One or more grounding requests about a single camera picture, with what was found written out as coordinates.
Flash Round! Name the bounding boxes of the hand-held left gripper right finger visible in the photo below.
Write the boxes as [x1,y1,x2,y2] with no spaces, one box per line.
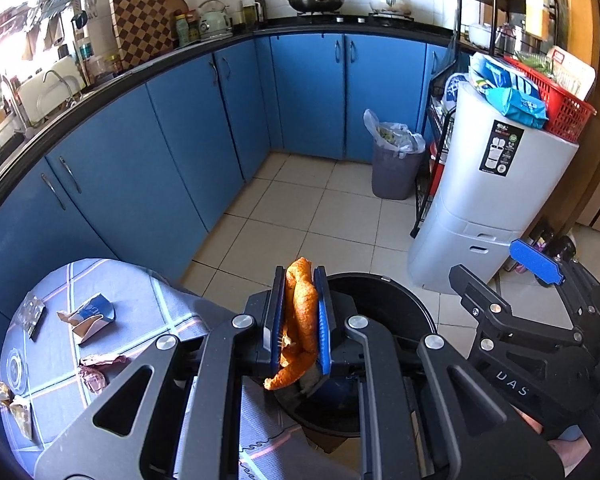
[312,265,566,480]

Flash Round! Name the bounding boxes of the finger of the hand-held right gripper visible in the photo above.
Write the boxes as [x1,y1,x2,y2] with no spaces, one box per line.
[449,264,581,356]
[509,239,567,287]

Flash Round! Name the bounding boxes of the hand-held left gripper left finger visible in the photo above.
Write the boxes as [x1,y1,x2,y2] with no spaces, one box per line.
[34,266,291,480]

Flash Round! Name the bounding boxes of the orange peel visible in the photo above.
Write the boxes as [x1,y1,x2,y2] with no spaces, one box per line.
[264,257,321,391]

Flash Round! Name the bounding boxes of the black round trash bin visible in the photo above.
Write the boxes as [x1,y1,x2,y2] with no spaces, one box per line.
[272,272,438,436]

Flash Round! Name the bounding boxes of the grey trash can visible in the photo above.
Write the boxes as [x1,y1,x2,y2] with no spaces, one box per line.
[371,135,424,201]

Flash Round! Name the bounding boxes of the person's right hand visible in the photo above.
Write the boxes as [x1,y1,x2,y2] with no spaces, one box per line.
[512,405,596,480]

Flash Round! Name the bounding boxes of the white tall appliance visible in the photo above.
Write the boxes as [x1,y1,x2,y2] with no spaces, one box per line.
[407,81,580,293]

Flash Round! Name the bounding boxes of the round table, blue cloth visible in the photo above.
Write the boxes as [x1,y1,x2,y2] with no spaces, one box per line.
[0,258,361,480]

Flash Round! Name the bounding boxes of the blue wet wipes packet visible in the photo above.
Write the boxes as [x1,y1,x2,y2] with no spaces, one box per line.
[482,86,550,130]

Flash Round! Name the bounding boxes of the red plastic basket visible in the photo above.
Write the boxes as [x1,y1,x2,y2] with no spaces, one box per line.
[502,55,597,143]

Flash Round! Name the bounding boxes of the clear plastic bin liner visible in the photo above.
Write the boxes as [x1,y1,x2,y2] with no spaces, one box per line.
[363,109,427,157]

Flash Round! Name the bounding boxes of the torn blue white carton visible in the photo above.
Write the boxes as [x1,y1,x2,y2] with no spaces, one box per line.
[56,292,117,347]

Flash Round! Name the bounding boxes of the blue white plastic bag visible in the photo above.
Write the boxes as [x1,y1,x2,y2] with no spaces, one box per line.
[469,54,541,96]

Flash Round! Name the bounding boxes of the crumpled pink wrapper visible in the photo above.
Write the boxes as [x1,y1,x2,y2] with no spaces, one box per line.
[77,352,131,395]

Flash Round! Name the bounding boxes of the blue kitchen base cabinets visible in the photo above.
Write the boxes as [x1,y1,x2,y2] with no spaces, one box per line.
[0,32,461,401]

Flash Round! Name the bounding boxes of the wooden door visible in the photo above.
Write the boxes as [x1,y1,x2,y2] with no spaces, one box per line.
[562,0,600,235]

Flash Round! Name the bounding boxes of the silver blister pack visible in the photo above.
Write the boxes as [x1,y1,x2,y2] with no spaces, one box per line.
[14,294,48,342]

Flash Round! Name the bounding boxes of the white plastic bottle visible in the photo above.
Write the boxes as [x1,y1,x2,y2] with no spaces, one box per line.
[525,0,551,38]

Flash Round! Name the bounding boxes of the clear plastic lid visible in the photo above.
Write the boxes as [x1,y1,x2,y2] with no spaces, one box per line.
[0,346,31,396]

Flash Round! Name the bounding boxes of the crumpled white plastic wrapper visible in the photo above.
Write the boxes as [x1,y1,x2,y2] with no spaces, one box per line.
[7,394,36,443]

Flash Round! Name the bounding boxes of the black kitchen countertop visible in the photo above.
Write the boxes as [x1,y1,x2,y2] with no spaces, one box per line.
[0,16,461,221]

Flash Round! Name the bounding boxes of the pale green kettle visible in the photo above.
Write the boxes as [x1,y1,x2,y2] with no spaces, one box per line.
[196,0,234,41]

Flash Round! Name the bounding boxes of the white ceramic pot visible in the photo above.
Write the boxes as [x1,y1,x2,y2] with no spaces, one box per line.
[369,0,415,17]

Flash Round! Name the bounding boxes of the glass oil bottle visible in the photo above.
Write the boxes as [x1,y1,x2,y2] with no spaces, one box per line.
[240,0,259,31]

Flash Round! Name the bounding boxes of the small curved steel faucet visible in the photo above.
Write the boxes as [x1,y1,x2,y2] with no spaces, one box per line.
[42,70,76,107]

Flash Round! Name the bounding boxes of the checkered wooden cutting board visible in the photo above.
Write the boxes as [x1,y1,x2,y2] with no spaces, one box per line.
[109,0,176,72]

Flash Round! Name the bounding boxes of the tall steel faucet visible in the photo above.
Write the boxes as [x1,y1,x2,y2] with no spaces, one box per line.
[0,74,31,133]

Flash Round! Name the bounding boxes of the black wire storage rack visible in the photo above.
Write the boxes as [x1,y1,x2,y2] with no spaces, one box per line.
[411,0,561,238]

